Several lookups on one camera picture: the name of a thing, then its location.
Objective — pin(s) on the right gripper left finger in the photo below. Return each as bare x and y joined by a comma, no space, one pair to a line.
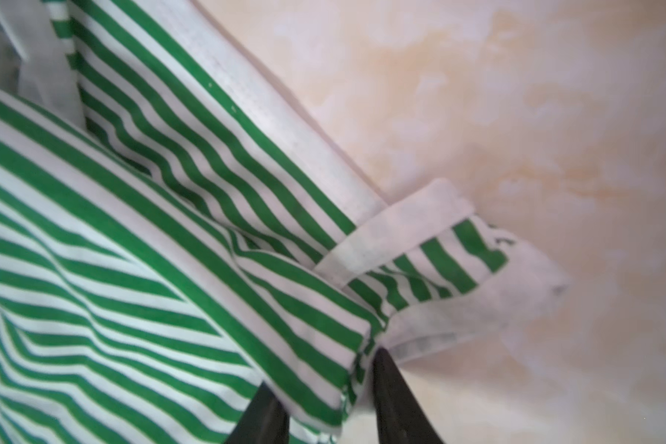
265,421

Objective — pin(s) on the green white striped garment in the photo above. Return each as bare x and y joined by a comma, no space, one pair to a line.
173,235

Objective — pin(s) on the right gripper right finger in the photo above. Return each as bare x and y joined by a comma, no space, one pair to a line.
400,418

